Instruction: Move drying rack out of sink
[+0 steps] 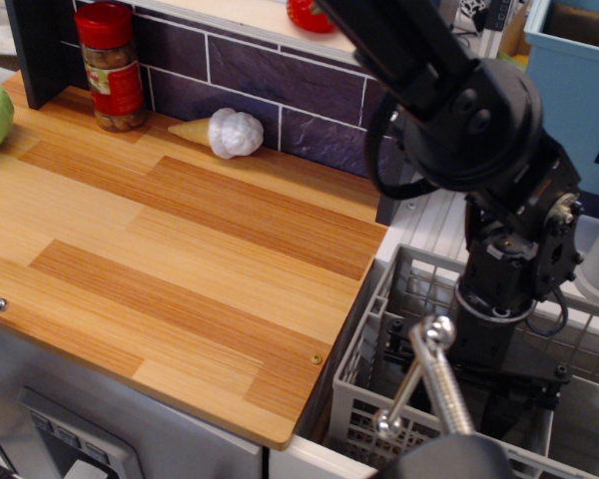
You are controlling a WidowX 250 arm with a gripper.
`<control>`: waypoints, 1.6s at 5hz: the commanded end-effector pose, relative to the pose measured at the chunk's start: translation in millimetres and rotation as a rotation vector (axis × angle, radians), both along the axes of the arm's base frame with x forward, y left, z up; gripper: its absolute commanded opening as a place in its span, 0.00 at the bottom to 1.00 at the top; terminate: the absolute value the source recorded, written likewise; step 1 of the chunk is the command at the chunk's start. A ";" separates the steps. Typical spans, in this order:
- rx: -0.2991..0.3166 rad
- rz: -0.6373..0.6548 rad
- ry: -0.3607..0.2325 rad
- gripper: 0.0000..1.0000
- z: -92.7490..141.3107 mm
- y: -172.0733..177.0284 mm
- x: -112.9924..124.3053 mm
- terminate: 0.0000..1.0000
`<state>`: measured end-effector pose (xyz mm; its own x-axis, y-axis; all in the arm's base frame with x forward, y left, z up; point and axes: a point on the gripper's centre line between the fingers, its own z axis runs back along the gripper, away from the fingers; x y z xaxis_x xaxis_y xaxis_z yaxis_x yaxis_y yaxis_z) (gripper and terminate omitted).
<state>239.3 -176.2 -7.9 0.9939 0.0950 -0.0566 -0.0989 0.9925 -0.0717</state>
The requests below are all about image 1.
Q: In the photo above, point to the light blue box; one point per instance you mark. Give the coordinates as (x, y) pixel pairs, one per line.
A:
(564, 66)

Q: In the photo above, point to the black clamp base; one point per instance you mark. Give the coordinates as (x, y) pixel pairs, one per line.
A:
(451, 456)

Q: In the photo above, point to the dark grey left post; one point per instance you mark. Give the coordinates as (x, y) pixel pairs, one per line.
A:
(47, 49)

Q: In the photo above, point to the dark grey middle post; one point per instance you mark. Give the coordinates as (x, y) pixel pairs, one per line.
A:
(392, 209)

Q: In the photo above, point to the dark grey post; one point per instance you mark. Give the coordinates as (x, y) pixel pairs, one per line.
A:
(47, 49)
(392, 209)

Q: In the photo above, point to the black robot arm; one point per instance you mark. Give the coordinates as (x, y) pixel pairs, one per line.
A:
(450, 120)

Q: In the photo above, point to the red toy strawberry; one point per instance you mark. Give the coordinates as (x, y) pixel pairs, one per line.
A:
(306, 15)

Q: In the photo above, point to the grey plastic drying rack basket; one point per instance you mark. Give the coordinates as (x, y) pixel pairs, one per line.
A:
(560, 443)

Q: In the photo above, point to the red lid spice jar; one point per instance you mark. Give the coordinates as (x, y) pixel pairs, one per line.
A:
(107, 41)

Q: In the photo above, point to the toy ice cream cone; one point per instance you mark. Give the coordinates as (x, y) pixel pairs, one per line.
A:
(226, 132)

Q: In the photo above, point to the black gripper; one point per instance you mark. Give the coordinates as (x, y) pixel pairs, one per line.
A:
(492, 359)

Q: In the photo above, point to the grey oven control panel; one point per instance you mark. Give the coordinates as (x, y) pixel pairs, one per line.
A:
(67, 437)

